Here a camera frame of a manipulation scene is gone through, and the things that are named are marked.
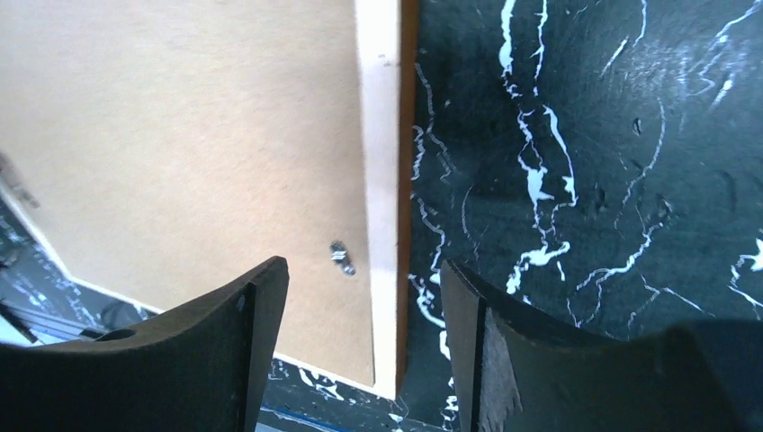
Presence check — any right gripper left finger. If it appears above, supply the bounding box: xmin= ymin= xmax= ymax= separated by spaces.
xmin=1 ymin=256 xmax=290 ymax=431

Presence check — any brown cardboard backing board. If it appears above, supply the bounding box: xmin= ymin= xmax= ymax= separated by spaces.
xmin=0 ymin=0 xmax=377 ymax=389

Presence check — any brown wooden photo frame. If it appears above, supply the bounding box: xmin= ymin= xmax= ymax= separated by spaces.
xmin=0 ymin=0 xmax=420 ymax=401

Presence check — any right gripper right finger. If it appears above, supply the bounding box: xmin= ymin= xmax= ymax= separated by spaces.
xmin=441 ymin=261 xmax=762 ymax=431

